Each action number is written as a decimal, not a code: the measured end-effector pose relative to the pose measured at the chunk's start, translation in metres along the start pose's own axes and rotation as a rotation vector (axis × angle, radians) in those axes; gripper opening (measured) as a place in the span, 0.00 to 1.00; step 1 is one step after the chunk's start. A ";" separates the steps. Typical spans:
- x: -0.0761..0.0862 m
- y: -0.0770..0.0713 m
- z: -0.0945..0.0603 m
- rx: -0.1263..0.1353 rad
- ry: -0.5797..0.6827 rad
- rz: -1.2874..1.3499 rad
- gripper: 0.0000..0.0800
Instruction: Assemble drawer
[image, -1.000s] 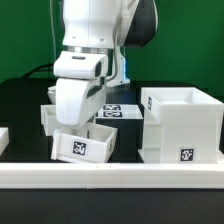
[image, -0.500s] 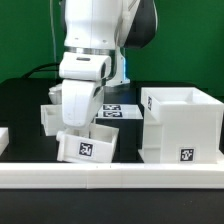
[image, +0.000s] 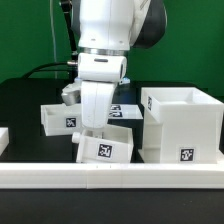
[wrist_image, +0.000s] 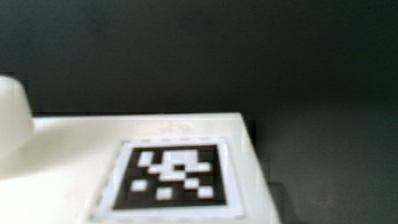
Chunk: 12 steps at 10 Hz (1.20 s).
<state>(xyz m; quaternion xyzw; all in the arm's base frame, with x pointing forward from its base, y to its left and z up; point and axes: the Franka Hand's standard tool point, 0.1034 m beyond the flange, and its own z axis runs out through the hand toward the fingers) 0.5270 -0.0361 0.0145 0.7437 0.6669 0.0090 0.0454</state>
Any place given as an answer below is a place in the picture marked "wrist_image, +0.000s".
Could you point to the white front drawer box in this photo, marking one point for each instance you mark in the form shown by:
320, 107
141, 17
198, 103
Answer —
155, 169

